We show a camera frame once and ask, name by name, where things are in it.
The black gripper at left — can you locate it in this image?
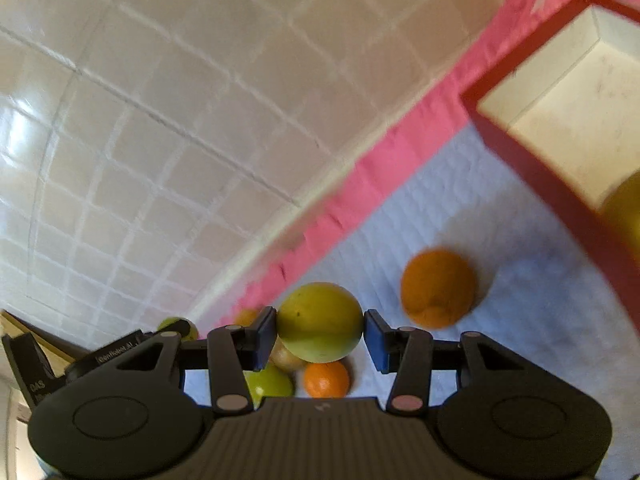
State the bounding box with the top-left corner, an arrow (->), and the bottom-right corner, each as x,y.
1,327 -> 147,411

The green fruit at left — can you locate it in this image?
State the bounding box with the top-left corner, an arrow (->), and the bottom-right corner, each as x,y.
156,316 -> 200,341

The pink and white mat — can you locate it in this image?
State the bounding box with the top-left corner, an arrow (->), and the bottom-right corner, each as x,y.
194,0 -> 639,479

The large orange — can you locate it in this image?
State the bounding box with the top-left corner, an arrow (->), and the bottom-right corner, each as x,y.
400,247 -> 478,330

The yellow fruit in box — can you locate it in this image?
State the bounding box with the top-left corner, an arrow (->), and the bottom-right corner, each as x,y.
599,170 -> 640,259

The small orange at back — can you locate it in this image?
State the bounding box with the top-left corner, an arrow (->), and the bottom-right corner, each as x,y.
233,308 -> 260,327

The pale yellow-brown fruit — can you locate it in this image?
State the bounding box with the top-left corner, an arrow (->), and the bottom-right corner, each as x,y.
270,338 -> 307,374

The green apple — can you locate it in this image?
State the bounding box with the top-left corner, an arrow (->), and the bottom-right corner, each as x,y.
244,362 -> 294,408

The small orange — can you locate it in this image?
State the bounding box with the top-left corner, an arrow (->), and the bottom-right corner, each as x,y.
303,361 -> 350,399
233,308 -> 260,327

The yellow-green apple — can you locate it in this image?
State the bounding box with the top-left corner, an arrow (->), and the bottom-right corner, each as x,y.
277,282 -> 363,363

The red box white inside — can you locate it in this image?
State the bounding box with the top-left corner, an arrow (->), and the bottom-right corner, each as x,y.
461,0 -> 639,321

